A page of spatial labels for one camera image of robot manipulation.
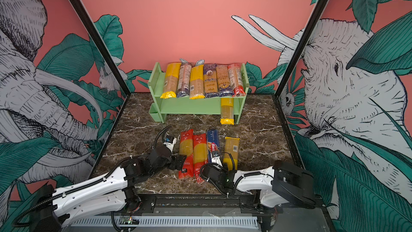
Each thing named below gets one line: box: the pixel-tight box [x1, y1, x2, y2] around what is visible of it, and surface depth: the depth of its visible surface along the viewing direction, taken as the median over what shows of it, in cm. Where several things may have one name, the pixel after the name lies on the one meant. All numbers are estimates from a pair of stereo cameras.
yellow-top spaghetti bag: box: [189, 59, 206, 100], surface depth 87 cm
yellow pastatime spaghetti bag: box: [219, 97, 235, 126], surface depth 92 cm
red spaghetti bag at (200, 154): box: [193, 133, 209, 185], surface depth 90 cm
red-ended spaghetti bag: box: [227, 62, 247, 98], surface depth 86 cm
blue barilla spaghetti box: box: [207, 129, 220, 164], surface depth 94 cm
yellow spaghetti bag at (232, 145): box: [223, 136, 241, 171], surface depth 93 cm
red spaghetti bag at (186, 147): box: [178, 128, 195, 179], surface depth 90 cm
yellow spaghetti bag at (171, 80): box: [159, 62, 182, 99], surface depth 86 cm
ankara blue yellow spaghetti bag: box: [203, 63, 220, 99], surface depth 87 cm
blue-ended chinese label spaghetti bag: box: [215, 64, 234, 98], surface depth 85 cm
